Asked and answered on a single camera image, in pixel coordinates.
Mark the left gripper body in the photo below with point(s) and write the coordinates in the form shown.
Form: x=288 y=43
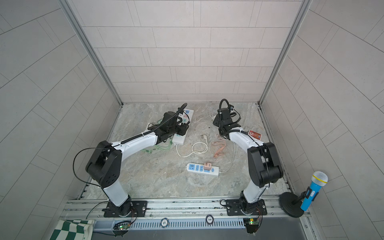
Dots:
x=180 y=130

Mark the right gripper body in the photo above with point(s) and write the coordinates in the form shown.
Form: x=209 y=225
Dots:
x=218 y=122

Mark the pink charger plug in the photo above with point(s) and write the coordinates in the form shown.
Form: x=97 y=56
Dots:
x=207 y=166

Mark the short blue power strip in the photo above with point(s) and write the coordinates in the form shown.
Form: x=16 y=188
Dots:
x=200 y=169

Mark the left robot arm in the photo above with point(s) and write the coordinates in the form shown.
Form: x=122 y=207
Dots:
x=106 y=161

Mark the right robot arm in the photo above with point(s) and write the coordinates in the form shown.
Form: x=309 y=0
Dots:
x=263 y=161

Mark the long multicolour power strip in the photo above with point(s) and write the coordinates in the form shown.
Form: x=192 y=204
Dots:
x=184 y=120

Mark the red card box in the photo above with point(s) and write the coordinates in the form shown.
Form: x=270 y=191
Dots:
x=255 y=135

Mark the black round microphone stand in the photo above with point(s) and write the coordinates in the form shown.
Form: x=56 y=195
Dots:
x=291 y=204

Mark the blue toy microphone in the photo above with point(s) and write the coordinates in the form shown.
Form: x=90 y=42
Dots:
x=318 y=180

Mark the green checkered cloth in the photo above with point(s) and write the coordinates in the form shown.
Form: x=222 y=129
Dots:
x=73 y=230

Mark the aluminium mounting rail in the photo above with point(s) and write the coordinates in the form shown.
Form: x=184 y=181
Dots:
x=148 y=209

